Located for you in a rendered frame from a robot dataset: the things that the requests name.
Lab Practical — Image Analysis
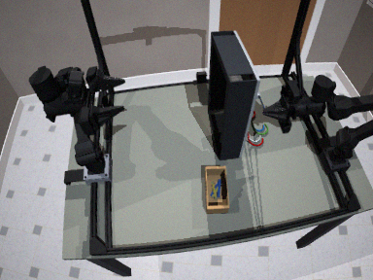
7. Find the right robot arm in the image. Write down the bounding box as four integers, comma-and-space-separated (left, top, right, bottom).
29, 66, 105, 175

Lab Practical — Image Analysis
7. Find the black metal rack frame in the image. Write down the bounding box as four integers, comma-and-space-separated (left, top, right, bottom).
208, 31, 257, 160

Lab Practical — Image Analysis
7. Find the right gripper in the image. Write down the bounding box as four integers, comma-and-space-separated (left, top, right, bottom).
61, 66, 125, 136

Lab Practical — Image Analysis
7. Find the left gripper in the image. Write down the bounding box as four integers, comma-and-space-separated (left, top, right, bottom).
262, 81, 313, 133

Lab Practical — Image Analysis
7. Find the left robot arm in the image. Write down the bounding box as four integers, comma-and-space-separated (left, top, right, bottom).
308, 75, 373, 165

